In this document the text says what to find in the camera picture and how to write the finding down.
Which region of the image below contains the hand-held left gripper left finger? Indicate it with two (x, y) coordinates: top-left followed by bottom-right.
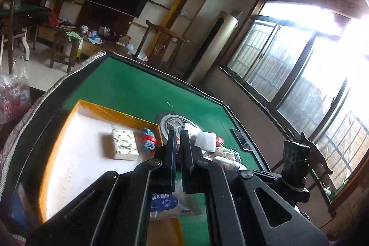
(26, 130), (178, 246)

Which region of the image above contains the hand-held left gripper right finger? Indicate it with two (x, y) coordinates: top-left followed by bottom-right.
(180, 130), (330, 246)

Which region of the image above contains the wet wipes pack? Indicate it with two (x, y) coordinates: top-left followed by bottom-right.
(149, 181), (204, 220)

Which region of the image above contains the yellow cardboard box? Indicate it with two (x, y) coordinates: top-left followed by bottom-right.
(40, 100), (185, 246)

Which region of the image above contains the dark wooden chair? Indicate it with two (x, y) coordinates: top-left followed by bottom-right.
(271, 132), (338, 218)

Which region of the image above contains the white foam block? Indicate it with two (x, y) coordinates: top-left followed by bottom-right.
(196, 131), (217, 152)

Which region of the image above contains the white card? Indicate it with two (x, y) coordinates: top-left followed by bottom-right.
(184, 123), (200, 137)

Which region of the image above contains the red and blue cloth bundle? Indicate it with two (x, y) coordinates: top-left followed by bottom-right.
(135, 128), (158, 153)

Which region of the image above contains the round table centre disc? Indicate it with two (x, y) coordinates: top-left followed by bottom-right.
(155, 111), (215, 158)

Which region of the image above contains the blue and white tissue pack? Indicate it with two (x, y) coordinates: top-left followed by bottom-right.
(213, 157), (241, 173)

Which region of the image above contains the lemon print tissue pack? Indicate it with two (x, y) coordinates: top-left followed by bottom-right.
(111, 128), (139, 160)

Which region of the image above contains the black smartphone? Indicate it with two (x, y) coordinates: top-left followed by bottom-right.
(231, 128), (252, 152)

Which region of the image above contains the carved wooden chair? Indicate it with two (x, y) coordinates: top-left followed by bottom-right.
(135, 20), (191, 71)

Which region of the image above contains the barred window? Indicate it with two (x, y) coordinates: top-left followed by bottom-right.
(219, 0), (369, 206)

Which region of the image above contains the tower air conditioner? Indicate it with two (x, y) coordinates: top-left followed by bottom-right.
(187, 10), (240, 83)

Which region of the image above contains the wooden television cabinet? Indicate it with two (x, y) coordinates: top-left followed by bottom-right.
(36, 23), (131, 58)

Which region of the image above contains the blue cloth pile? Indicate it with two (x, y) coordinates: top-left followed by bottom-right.
(86, 30), (101, 45)

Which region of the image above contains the small wooden table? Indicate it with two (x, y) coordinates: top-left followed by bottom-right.
(50, 25), (84, 74)

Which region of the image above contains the clear plastic bag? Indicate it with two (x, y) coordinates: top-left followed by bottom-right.
(0, 56), (32, 124)

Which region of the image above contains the folding mahjong table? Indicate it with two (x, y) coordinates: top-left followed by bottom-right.
(0, 2), (51, 62)

